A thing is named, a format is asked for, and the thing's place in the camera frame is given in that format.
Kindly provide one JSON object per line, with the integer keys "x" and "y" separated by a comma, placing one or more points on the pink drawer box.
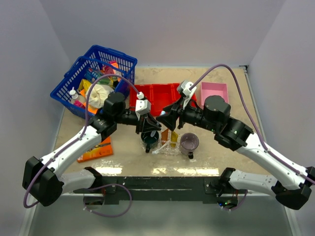
{"x": 210, "y": 88}

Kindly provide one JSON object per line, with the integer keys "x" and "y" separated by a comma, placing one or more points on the red left bin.
{"x": 145, "y": 89}

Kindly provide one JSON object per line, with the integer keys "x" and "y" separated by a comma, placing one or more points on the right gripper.
{"x": 170, "y": 119}

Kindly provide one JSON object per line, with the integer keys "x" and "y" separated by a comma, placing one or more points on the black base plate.
{"x": 197, "y": 189}

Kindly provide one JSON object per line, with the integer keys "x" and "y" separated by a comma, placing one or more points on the clear textured oval tray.
{"x": 159, "y": 142}

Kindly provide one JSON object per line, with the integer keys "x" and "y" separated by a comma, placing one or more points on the white crumpled pouch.
{"x": 97, "y": 95}

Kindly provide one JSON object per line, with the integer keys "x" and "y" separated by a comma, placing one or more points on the dark green mug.
{"x": 149, "y": 142}

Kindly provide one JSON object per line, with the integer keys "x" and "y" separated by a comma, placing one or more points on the grey-purple mug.
{"x": 189, "y": 142}

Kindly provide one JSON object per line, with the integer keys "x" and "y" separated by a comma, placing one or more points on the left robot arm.
{"x": 45, "y": 178}

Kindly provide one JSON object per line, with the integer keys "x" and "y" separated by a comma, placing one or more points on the blue plastic basket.
{"x": 95, "y": 57}

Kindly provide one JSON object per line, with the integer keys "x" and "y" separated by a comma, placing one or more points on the orange razor package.
{"x": 101, "y": 150}

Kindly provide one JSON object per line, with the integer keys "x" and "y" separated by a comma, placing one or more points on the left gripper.
{"x": 146, "y": 124}

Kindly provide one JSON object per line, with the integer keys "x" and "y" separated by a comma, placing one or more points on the orange toothpaste tube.
{"x": 164, "y": 136}

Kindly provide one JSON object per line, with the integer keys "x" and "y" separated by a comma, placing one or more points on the red middle bin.
{"x": 161, "y": 96}

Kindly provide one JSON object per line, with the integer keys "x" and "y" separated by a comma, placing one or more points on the red bin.
{"x": 176, "y": 95}
{"x": 161, "y": 96}
{"x": 145, "y": 89}

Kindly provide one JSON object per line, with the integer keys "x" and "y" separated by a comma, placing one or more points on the red right bin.
{"x": 176, "y": 95}

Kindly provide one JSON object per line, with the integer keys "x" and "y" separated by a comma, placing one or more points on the clear textured acrylic holder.
{"x": 168, "y": 150}

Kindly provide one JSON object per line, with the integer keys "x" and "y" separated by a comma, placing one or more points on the white toothbrush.
{"x": 159, "y": 149}

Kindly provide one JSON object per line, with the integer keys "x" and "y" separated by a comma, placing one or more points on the yellow toothpaste tube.
{"x": 173, "y": 139}

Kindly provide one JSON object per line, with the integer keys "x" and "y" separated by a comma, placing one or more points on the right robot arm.
{"x": 289, "y": 182}

